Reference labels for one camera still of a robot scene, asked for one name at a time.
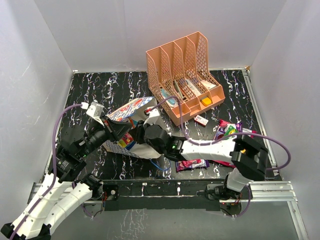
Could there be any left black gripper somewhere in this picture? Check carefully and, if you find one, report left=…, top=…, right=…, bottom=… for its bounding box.
left=79, top=113, right=133, bottom=157

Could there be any orange pink fruit snack packet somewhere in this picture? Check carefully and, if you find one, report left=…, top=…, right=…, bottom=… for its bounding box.
left=117, top=132, right=136, bottom=151

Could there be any blue checkered paper bag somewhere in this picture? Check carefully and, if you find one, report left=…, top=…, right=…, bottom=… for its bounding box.
left=103, top=96, right=161, bottom=160

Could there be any green yellow snack packet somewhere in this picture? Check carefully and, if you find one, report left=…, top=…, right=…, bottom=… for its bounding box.
left=224, top=124, right=239, bottom=136

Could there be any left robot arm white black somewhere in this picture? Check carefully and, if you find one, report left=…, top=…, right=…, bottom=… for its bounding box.
left=0, top=117, right=132, bottom=240

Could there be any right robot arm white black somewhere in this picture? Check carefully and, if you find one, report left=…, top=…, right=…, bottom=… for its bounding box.
left=130, top=122, right=268, bottom=200

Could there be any blue white item in organizer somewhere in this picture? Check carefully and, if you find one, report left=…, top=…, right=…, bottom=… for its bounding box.
left=160, top=88, right=178, bottom=108

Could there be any small red white box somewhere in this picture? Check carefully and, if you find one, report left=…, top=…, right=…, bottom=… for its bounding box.
left=194, top=115, right=209, bottom=127

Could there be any striped packet in organizer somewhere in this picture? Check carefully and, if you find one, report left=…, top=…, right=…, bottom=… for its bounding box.
left=179, top=79, right=201, bottom=98

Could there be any yellow item in organizer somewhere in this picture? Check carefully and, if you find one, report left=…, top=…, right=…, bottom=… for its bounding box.
left=200, top=96, right=212, bottom=107

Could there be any orange plastic file organizer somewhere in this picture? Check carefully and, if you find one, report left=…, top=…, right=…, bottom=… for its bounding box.
left=146, top=31, right=226, bottom=126

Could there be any white packet in organizer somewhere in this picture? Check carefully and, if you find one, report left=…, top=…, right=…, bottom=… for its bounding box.
left=201, top=80, right=216, bottom=91

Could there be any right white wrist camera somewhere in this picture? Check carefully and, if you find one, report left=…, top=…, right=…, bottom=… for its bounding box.
left=143, top=107, right=160, bottom=125

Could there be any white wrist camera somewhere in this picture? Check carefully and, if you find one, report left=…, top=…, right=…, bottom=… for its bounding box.
left=143, top=107, right=160, bottom=125
left=86, top=101, right=105, bottom=126

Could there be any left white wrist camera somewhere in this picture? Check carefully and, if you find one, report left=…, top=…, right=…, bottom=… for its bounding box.
left=86, top=101, right=105, bottom=126

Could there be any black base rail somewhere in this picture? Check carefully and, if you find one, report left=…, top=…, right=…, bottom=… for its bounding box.
left=85, top=179, right=236, bottom=212

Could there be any aluminium frame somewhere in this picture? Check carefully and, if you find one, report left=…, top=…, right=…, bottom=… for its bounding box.
left=18, top=67, right=308, bottom=240

